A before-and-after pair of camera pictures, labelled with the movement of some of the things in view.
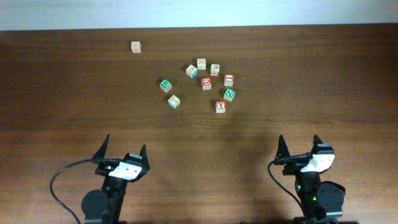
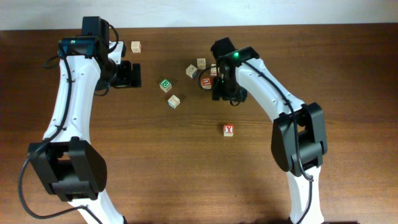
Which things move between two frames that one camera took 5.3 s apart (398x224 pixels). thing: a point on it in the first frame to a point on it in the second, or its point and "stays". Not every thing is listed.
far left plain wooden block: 135,46 stays
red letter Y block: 220,106 to 228,130
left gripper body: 104,168 to 123,78
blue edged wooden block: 173,101 stays
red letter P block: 206,83 stays
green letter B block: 165,86 stays
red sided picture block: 214,70 stays
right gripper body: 294,168 to 227,90
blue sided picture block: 191,71 stays
